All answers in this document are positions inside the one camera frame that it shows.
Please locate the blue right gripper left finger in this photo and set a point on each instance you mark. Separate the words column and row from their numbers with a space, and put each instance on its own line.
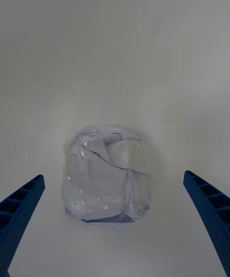
column 16, row 217

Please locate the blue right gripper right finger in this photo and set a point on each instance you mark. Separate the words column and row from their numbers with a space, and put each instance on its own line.
column 210, row 210

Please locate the white paper ball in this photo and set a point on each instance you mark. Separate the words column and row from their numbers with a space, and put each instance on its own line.
column 107, row 174

